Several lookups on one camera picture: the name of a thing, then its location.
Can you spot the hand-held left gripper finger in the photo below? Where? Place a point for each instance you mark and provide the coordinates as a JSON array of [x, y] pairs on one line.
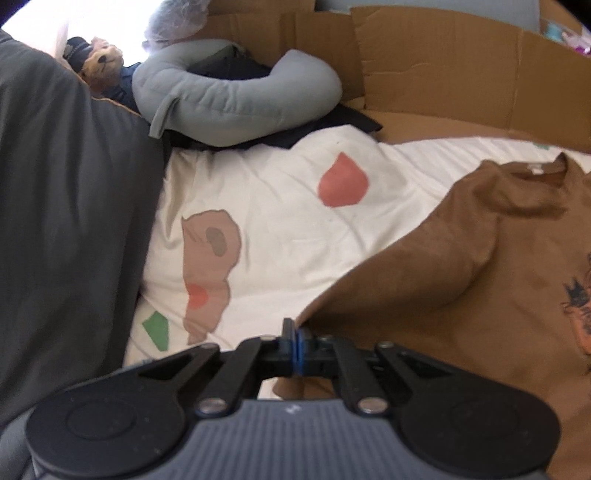
[[301, 350], [290, 344]]

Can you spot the brown t-shirt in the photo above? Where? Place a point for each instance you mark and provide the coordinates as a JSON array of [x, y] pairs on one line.
[[461, 286]]

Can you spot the cream bear print blanket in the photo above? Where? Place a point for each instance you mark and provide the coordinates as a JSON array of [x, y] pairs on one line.
[[277, 221]]

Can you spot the grey neck pillow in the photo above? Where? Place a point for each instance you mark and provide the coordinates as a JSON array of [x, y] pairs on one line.
[[231, 106]]

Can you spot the dark grey pillow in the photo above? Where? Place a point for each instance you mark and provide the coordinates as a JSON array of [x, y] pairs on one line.
[[69, 230]]

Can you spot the brown cardboard sheet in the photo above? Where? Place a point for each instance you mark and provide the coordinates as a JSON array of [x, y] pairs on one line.
[[438, 60]]

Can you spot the teddy bear toy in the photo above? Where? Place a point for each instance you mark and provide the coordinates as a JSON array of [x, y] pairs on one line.
[[104, 64]]

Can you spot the white fluffy pillow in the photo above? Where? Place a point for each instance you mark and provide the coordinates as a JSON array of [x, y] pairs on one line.
[[178, 21]]

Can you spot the purple white refill pouch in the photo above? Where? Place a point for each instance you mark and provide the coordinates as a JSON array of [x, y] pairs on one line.
[[575, 39]]

